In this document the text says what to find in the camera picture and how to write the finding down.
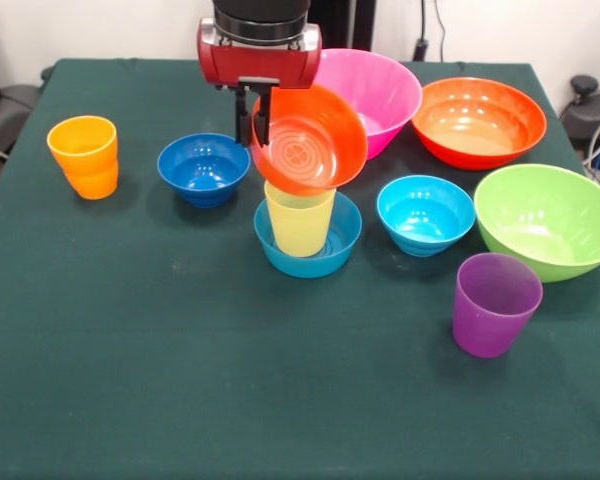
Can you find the large lime green bowl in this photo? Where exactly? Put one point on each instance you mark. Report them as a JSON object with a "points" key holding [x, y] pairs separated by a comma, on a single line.
{"points": [[540, 225]]}

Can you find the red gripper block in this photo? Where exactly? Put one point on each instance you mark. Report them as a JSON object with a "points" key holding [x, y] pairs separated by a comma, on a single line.
{"points": [[260, 65]]}

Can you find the large red-orange bowl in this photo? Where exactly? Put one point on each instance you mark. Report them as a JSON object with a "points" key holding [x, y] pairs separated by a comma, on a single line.
{"points": [[480, 125]]}

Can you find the dark green table cloth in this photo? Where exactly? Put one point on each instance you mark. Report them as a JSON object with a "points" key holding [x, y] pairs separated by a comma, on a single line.
{"points": [[280, 375]]}

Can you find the yellow plastic cup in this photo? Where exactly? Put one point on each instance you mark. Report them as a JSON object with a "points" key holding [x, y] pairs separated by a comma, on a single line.
{"points": [[300, 225]]}

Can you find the small cyan bowl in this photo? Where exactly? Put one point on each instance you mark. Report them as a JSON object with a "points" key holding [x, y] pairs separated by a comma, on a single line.
{"points": [[425, 230]]}

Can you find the large pink bowl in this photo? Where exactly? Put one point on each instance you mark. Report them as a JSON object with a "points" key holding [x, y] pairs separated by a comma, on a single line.
{"points": [[380, 90]]}

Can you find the orange plastic cup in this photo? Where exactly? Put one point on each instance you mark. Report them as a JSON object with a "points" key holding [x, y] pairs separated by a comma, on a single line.
{"points": [[87, 170]]}

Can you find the medium blue bowl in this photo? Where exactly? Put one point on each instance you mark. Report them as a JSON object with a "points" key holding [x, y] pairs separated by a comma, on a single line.
{"points": [[345, 235]]}

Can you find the purple plastic cup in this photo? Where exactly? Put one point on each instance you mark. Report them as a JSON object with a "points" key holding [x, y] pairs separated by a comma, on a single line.
{"points": [[490, 325]]}

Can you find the small orange bowl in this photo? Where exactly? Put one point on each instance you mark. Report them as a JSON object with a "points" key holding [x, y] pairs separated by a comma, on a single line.
{"points": [[315, 142]]}

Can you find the small dark blue bowl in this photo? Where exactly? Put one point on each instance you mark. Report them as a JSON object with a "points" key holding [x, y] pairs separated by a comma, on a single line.
{"points": [[200, 172]]}

